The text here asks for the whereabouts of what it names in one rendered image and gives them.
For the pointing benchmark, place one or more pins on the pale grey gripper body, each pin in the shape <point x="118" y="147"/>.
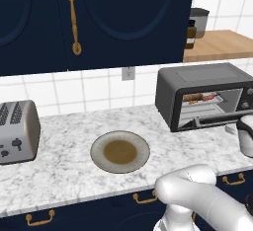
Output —
<point x="231" y="129"/>

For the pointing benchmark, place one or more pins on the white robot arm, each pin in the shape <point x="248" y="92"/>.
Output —
<point x="210" y="205"/>

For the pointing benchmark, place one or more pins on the toaster oven glass door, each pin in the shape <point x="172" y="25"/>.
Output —
<point x="217" y="119"/>

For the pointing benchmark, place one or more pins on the toaster oven knob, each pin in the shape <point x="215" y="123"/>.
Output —
<point x="250" y="91"/>
<point x="245" y="105"/>

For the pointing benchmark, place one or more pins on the kebab skewer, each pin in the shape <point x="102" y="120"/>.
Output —
<point x="209" y="97"/>

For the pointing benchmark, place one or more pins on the grey toaster oven tray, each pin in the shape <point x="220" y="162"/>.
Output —
<point x="201" y="104"/>

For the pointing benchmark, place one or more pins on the brown baguette bread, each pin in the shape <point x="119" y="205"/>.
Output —
<point x="192" y="97"/>

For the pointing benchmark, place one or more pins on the dark grey toaster oven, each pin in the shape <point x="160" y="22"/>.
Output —
<point x="201" y="78"/>

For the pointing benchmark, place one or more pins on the navy cupboard door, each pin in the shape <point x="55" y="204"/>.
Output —
<point x="29" y="24"/>
<point x="131" y="21"/>

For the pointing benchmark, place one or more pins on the silver toaster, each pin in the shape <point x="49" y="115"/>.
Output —
<point x="19" y="133"/>

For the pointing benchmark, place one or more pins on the navy drawer front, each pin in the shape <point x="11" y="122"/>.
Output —
<point x="138" y="213"/>
<point x="235" y="189"/>
<point x="75" y="216"/>

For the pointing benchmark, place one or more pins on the wooden shelf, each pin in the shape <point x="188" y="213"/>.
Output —
<point x="220" y="45"/>

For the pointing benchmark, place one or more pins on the dark glass jar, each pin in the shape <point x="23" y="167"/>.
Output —
<point x="190" y="36"/>

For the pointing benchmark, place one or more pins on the grey canister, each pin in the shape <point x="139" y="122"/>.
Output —
<point x="201" y="21"/>

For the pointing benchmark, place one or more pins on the grey plate with brown centre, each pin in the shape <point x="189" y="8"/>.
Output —
<point x="120" y="151"/>

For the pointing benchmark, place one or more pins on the grey wall socket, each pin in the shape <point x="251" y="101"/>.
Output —
<point x="128" y="73"/>

